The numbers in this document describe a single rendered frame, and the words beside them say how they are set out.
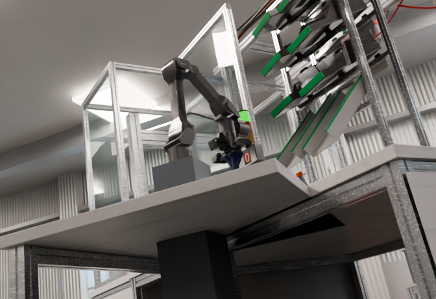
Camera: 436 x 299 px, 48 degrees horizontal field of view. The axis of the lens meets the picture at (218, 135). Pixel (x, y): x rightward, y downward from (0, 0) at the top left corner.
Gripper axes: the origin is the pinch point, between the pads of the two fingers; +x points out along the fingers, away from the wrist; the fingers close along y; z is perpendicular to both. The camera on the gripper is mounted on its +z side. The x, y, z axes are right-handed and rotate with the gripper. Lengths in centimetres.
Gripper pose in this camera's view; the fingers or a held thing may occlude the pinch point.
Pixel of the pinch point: (233, 164)
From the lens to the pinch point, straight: 173.0
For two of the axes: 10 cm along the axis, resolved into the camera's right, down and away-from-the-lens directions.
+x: 1.6, 9.2, -3.6
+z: -8.4, -0.6, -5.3
